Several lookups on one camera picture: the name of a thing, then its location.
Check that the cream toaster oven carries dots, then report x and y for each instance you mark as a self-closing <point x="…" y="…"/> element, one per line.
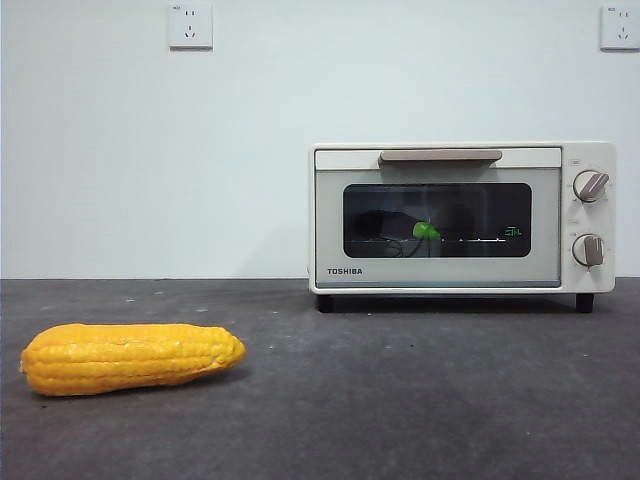
<point x="587" y="150"/>

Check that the yellow corn cob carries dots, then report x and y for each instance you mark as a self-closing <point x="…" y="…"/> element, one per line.
<point x="125" y="360"/>

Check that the white wall socket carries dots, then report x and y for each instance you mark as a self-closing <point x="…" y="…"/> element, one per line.
<point x="620" y="27"/>
<point x="190" y="27"/>

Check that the purple eggplant green stem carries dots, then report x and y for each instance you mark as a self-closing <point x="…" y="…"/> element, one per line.
<point x="424" y="230"/>

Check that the beige oven knob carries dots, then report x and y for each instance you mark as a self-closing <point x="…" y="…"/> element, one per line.
<point x="589" y="249"/>
<point x="590" y="186"/>

